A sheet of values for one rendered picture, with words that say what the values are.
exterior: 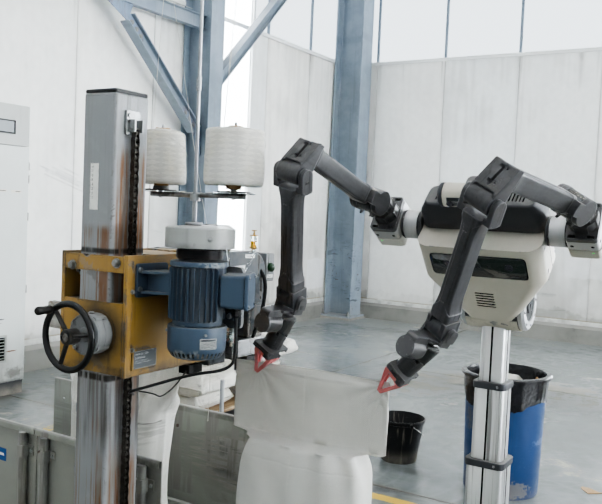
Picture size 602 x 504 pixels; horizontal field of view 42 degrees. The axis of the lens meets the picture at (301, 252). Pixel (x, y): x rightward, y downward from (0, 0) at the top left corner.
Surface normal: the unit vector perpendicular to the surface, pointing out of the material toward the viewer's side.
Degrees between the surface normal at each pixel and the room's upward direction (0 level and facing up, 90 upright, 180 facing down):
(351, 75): 90
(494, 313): 130
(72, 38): 90
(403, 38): 90
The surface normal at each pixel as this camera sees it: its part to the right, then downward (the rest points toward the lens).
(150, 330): 0.85, 0.07
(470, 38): -0.52, 0.02
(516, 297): -0.43, 0.66
